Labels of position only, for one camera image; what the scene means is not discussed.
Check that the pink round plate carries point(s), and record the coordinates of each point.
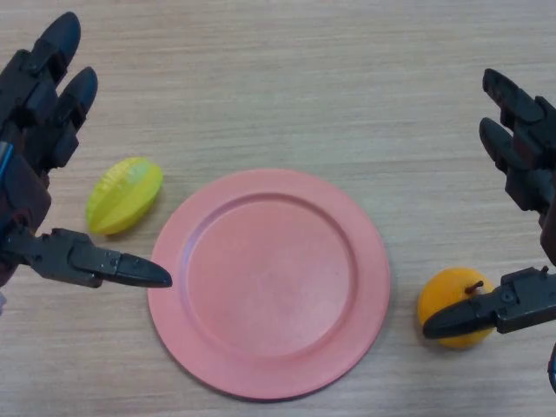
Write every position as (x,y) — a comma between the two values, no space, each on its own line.
(269,282)

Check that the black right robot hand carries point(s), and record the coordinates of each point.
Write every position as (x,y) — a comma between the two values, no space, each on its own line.
(527,130)

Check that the yellow green starfruit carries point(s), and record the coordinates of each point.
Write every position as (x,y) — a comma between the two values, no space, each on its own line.
(121,195)

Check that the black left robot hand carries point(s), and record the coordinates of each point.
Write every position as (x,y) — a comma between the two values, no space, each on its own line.
(26,182)

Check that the yellow orange pear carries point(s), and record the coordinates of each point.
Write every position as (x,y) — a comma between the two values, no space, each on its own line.
(443,291)

